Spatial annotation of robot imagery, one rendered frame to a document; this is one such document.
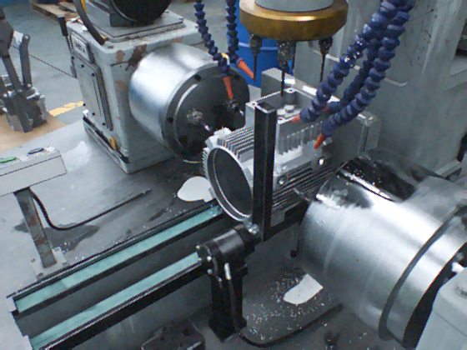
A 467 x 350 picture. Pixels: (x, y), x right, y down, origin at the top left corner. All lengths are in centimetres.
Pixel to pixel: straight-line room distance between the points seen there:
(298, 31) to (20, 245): 79
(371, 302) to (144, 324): 41
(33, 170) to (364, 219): 60
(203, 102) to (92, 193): 42
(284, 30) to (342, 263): 36
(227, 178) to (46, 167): 36
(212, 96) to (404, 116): 41
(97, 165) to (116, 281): 53
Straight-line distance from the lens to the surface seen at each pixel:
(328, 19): 72
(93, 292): 88
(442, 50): 85
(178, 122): 98
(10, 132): 305
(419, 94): 88
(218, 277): 73
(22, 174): 90
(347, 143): 86
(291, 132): 82
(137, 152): 124
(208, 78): 98
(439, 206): 63
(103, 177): 128
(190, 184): 120
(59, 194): 126
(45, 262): 105
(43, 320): 88
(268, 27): 71
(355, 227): 62
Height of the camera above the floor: 153
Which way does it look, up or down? 37 degrees down
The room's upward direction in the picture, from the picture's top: 1 degrees counter-clockwise
